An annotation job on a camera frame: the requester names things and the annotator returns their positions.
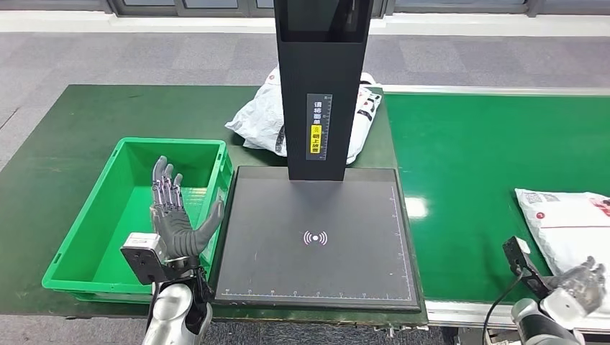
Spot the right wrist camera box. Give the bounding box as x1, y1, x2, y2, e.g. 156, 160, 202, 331
502, 236, 551, 298

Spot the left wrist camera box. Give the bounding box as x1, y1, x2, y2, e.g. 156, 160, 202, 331
119, 232, 168, 285

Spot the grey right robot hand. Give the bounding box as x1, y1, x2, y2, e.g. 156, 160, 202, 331
543, 256, 607, 318

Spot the green plastic crate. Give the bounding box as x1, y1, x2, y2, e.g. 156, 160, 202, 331
42, 137, 235, 305

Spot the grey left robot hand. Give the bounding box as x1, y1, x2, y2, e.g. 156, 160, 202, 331
150, 155, 226, 260

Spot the white crumpled parcel bag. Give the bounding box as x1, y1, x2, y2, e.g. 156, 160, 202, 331
224, 65, 383, 165

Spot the black inbound scanning machine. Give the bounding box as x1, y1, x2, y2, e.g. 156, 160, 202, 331
214, 0, 423, 313

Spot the white parcel with black print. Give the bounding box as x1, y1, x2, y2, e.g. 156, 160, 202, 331
514, 188, 610, 316

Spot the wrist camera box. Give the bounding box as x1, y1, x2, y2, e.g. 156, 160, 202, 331
119, 232, 168, 285
502, 236, 551, 298

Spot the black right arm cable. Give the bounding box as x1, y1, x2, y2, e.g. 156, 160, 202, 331
482, 269, 525, 345

